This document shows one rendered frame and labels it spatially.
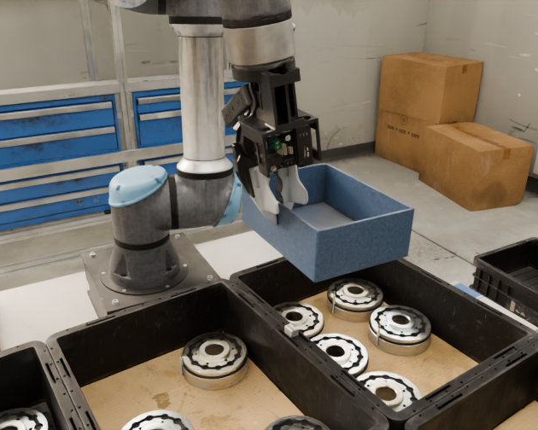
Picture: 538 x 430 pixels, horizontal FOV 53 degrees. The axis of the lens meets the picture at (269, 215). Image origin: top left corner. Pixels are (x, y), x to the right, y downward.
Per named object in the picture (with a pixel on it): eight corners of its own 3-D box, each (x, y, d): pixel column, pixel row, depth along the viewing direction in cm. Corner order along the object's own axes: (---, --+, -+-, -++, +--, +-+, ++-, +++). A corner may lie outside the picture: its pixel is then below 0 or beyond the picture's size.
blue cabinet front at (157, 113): (143, 202, 274) (131, 91, 250) (267, 177, 305) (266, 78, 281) (144, 204, 271) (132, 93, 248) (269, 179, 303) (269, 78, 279)
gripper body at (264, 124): (266, 184, 60) (250, 77, 54) (236, 161, 67) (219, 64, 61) (324, 165, 62) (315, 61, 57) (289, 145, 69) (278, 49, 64)
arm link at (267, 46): (212, 25, 59) (277, 10, 62) (219, 66, 61) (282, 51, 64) (239, 31, 53) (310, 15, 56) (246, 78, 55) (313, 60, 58)
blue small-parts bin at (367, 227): (241, 220, 81) (241, 177, 78) (324, 203, 87) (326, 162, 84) (314, 283, 65) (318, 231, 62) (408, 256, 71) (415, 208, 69)
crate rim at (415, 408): (225, 287, 93) (225, 275, 92) (354, 242, 108) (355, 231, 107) (394, 440, 63) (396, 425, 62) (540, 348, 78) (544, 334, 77)
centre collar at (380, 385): (360, 392, 76) (360, 389, 76) (385, 379, 79) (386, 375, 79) (385, 414, 73) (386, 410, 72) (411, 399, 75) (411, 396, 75)
